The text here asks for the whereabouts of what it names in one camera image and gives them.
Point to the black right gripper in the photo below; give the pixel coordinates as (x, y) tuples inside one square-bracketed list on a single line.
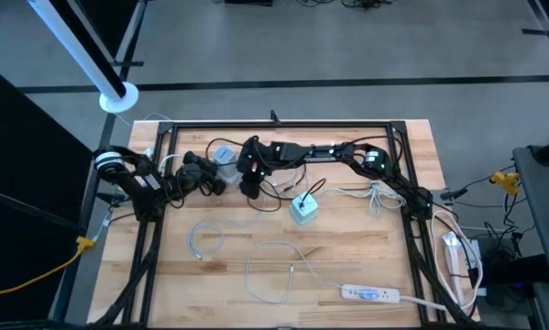
[(253, 162)]

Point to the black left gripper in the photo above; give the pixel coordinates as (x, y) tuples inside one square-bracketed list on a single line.
[(196, 174)]

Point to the white tower power strip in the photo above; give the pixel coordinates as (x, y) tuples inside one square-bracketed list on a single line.
[(226, 155)]

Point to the white cube power strip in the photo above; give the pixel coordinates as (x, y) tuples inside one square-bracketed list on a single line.
[(304, 211)]

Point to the white USB charger block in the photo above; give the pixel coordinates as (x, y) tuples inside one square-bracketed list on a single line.
[(369, 294)]

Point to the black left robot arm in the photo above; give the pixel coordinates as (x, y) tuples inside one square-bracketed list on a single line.
[(139, 183)]

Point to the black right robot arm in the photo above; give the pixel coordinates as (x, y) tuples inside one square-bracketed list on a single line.
[(393, 176)]

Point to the small black clamp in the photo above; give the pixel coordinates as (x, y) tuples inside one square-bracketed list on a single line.
[(274, 118)]

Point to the white flat power strip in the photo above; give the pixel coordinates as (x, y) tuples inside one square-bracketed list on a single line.
[(391, 295)]

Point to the white floor pole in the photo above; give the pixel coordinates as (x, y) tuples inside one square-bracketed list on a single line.
[(72, 50)]

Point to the black curtain panel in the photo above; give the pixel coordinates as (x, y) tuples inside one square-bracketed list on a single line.
[(26, 229)]

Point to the long white floor power strip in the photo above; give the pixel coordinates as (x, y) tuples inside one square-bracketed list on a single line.
[(452, 261)]

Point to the yellow plug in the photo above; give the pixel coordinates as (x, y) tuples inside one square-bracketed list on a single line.
[(505, 181)]

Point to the black floor box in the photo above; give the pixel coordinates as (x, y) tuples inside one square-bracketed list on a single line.
[(508, 266)]

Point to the grey cart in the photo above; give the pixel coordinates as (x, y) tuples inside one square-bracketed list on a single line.
[(544, 206)]

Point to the black stand base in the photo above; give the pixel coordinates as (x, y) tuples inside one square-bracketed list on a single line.
[(544, 32)]

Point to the black aluminium table frame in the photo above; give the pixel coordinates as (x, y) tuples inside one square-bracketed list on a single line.
[(347, 124)]

